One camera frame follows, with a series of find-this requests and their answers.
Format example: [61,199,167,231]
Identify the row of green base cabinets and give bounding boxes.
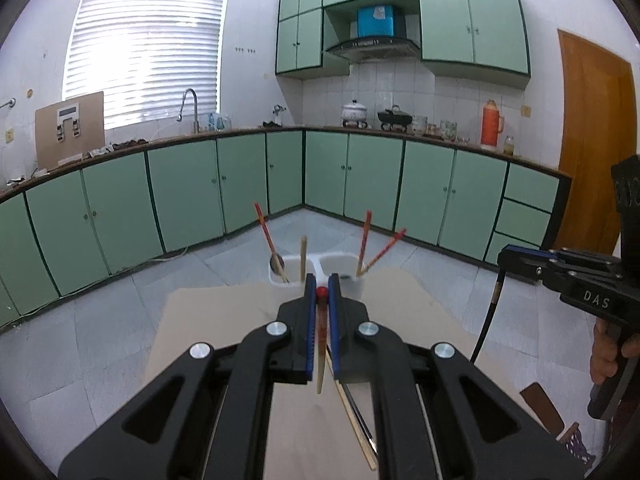
[0,127,573,328]

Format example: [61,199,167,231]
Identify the white window blinds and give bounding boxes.
[62,0,230,131]

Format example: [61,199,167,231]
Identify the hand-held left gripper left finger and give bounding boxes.
[59,272,317,480]

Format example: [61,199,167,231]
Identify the plain wooden chopstick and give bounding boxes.
[327,347,377,471]

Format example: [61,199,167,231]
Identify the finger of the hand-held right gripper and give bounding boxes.
[497,252,568,287]
[504,243,621,267]

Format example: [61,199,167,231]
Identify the orange wooden door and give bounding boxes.
[554,30,638,256]

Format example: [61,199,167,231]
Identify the gas stove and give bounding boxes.
[342,121,413,132]

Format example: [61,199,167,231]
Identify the green wall cabinets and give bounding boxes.
[275,0,532,81]

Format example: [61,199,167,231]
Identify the black range hood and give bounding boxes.
[324,36,421,64]

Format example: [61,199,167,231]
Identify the dishcloths on counter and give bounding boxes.
[87,140,148,159]

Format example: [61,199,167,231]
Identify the black wok with lid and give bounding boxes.
[376,105,413,128]

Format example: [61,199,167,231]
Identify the wooden chopstick red end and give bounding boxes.
[254,203,290,283]
[355,210,373,277]
[360,228,408,276]
[314,286,331,395]

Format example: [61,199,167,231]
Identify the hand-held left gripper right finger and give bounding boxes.
[327,272,586,480]

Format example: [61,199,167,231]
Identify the person's right hand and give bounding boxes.
[591,321,640,382]

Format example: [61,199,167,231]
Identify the brown wooden board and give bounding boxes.
[520,382,566,436]

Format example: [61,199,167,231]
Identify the black chopstick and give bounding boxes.
[345,385,377,454]
[471,272,503,365]

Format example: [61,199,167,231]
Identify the blue box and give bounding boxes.
[356,5,398,38]

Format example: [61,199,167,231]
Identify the cardboard box with label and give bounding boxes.
[35,91,106,170]

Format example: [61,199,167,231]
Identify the metal sink faucet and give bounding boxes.
[178,88,200,134]

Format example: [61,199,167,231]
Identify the red thermos flask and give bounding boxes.
[481,99,506,150]

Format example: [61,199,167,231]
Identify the white plastic utensil holder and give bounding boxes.
[267,252,368,305]

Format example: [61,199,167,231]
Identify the purple plastic basket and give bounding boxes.
[557,422,598,466]

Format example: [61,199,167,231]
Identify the white cooking pot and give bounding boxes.
[341,100,370,123]

